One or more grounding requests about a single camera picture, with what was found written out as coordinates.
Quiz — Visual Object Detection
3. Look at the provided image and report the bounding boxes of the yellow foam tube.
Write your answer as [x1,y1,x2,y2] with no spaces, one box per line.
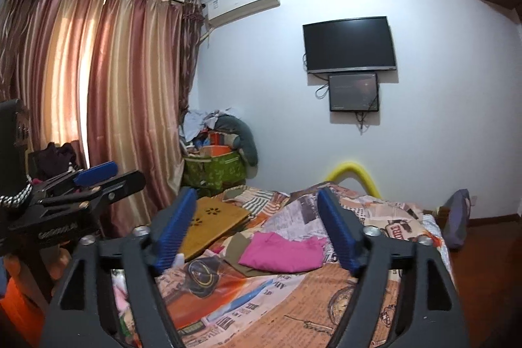
[325,160,382,197]

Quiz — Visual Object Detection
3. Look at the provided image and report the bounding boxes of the printed newspaper bedsheet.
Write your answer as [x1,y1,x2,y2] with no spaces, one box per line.
[112,185,457,348]

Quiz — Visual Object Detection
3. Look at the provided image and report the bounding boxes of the white air conditioner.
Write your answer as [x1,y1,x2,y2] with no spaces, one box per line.
[201,0,281,26]

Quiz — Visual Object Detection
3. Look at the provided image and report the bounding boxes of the small black wall monitor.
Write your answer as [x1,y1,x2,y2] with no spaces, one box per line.
[328,73,380,113]

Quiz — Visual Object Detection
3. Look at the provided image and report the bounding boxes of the pink pants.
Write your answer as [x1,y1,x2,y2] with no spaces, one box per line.
[238,232,328,274]

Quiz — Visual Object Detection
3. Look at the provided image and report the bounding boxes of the pile of clothes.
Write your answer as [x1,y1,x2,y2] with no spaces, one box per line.
[179,108,245,153]

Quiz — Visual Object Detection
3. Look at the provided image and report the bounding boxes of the black wall television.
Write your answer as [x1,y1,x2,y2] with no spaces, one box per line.
[302,16,398,74]

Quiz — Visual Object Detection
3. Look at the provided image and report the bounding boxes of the striped satin curtain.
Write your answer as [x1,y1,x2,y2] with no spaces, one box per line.
[86,0,205,238]
[0,0,113,169]

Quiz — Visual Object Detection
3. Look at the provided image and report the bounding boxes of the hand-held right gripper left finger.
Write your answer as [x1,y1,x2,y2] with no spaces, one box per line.
[38,187,198,348]

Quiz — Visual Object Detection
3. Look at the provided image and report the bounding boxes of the wooden lap tray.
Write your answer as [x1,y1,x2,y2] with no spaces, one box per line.
[179,196,250,262]

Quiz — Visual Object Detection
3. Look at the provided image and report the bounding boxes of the purple bag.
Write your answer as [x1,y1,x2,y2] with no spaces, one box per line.
[441,189,471,250]

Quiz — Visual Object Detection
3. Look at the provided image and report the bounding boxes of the dark clothes heap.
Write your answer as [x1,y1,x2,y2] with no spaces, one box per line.
[28,142,88,181]

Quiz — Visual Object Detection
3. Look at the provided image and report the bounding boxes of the orange plastic object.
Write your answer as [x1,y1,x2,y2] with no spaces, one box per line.
[0,279,47,348]

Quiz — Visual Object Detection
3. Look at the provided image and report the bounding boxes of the olive green garment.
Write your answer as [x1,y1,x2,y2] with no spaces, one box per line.
[220,234,266,277]

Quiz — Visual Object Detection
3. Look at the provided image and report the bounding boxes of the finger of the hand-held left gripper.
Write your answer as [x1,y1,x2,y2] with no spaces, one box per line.
[8,170,146,247]
[41,161,119,196]

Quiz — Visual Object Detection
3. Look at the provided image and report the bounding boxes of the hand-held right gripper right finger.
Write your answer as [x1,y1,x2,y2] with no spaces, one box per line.
[317,187,469,348]

